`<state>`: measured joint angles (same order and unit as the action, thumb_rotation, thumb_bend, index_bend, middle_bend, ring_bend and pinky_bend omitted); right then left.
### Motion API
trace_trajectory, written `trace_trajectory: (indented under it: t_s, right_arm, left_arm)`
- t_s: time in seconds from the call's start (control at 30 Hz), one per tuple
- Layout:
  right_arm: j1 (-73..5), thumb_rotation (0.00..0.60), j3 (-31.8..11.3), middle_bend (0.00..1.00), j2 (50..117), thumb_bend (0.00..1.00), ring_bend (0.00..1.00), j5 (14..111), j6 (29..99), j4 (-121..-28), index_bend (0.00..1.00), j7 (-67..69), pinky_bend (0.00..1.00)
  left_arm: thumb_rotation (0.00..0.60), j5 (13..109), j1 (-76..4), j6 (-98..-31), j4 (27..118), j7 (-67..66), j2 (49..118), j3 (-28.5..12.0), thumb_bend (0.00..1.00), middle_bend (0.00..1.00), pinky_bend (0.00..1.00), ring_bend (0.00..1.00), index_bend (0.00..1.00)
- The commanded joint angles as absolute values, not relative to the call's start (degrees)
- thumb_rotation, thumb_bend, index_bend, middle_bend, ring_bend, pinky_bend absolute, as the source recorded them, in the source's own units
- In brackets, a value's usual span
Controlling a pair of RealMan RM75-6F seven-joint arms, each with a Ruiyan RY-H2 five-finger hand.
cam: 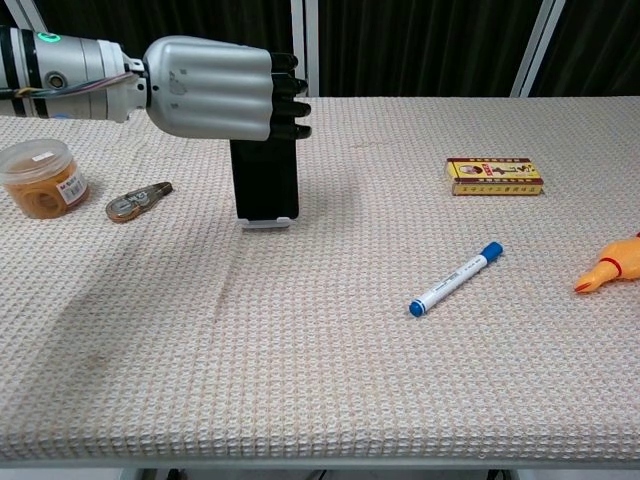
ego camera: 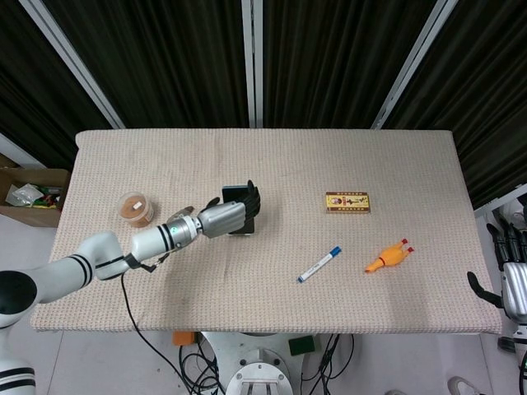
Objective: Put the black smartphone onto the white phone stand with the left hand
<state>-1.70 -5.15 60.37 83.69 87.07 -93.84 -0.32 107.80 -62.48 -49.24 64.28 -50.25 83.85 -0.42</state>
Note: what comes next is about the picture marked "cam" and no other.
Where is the yellow red card box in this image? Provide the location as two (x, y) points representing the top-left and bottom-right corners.
(445, 156), (545, 198)

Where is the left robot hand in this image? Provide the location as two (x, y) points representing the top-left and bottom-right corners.
(130, 35), (314, 141)

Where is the yellow rubber chicken toy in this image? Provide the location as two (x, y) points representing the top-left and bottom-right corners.
(573, 232), (640, 295)

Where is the clear tub of rubber bands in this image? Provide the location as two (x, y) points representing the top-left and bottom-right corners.
(0, 138), (91, 220)

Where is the beige woven table cloth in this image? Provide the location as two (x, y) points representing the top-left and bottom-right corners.
(0, 94), (640, 464)

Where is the blue white marker pen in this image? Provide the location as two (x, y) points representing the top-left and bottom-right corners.
(408, 241), (505, 318)

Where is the white phone stand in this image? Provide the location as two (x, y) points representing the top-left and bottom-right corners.
(236, 213), (293, 231)

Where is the black curtain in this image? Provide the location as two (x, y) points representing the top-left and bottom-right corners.
(0, 0), (640, 99)

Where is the correction tape dispenser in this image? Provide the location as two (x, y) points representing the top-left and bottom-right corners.
(105, 180), (174, 224)

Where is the black smartphone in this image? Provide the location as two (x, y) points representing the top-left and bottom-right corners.
(229, 137), (301, 222)

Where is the grey metal frame post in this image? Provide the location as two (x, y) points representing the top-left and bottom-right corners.
(509, 0), (567, 99)
(289, 0), (320, 97)

